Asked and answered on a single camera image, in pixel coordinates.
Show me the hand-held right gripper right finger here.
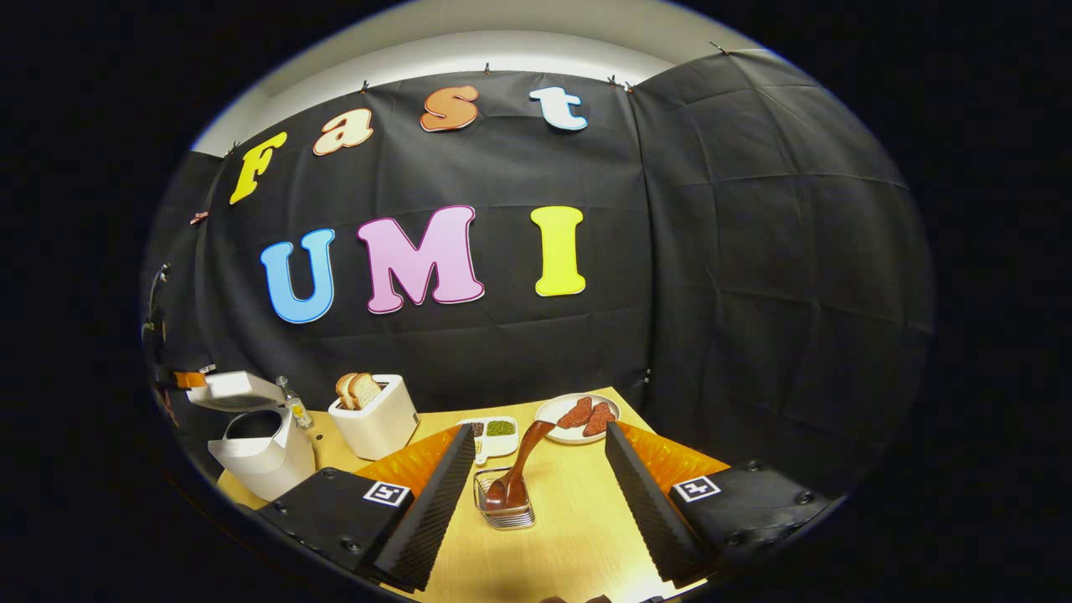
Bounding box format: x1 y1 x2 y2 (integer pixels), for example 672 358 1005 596
605 421 838 587

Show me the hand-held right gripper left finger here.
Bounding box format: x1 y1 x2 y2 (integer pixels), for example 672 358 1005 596
255 423 477 591

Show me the metal wire chopstick holder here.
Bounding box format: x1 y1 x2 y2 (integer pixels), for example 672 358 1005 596
473 466 537 531

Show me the brown wooden spoon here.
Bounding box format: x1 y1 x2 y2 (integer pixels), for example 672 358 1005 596
484 420 556 509

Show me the white rice cooker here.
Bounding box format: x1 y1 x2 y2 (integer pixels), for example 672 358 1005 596
186 371 317 502

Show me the white divided dish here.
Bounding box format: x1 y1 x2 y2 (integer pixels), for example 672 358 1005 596
456 416 520 464

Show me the white toaster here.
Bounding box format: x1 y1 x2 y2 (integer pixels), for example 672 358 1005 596
328 374 420 461

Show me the small glass bottle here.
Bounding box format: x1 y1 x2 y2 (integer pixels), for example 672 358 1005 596
276 376 314 430

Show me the white round plate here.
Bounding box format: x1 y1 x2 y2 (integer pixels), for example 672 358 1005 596
534 393 621 444

